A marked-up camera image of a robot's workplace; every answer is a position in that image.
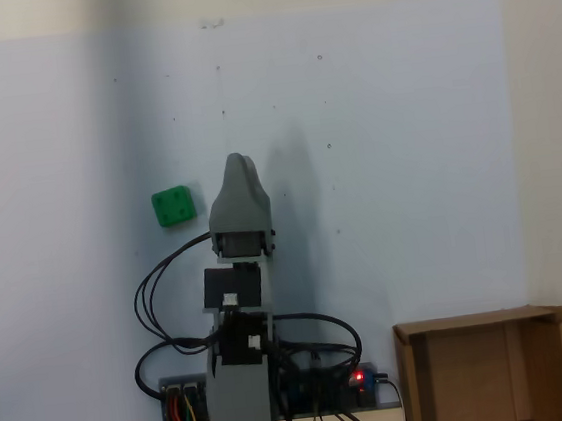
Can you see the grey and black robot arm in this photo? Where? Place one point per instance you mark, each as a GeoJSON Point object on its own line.
{"type": "Point", "coordinates": [238, 406]}

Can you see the green dice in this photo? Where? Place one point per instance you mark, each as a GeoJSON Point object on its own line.
{"type": "Point", "coordinates": [173, 206]}

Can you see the brown cardboard box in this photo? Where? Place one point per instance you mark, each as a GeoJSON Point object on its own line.
{"type": "Point", "coordinates": [479, 375]}

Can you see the grey narrow gripper finger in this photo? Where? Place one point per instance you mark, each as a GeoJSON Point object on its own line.
{"type": "Point", "coordinates": [255, 173]}

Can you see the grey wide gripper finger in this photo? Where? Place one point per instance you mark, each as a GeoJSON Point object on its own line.
{"type": "Point", "coordinates": [237, 200]}

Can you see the clear tape piece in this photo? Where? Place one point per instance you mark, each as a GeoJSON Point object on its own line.
{"type": "Point", "coordinates": [211, 24]}

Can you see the blue board with red light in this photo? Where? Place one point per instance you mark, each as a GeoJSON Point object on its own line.
{"type": "Point", "coordinates": [366, 380]}

